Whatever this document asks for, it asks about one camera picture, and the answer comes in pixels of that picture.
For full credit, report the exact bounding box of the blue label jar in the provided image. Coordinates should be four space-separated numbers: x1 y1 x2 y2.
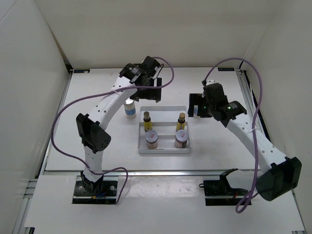
194 105 200 118
124 98 136 119

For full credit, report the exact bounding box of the yellow small bottle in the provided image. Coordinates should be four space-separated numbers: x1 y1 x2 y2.
143 111 153 132
175 113 186 131

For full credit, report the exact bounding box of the red label spice jar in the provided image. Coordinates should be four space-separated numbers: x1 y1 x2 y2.
145 130 158 149
175 129 189 149

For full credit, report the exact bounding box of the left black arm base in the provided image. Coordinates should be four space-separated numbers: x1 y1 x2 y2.
72 176 118 205

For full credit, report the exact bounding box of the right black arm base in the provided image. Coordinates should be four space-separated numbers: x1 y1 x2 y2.
198 168 248 206

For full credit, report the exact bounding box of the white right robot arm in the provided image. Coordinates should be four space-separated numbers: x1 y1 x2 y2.
188 83 302 201

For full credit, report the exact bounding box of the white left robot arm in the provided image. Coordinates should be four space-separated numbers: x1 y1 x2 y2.
76 56 161 195

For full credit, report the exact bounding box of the white divided tray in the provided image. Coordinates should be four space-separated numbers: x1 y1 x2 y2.
137 105 191 155

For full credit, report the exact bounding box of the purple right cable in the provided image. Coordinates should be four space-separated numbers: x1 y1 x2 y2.
201 58 264 214

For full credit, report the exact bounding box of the aluminium front rail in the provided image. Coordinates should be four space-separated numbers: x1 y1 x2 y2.
43 169 254 176

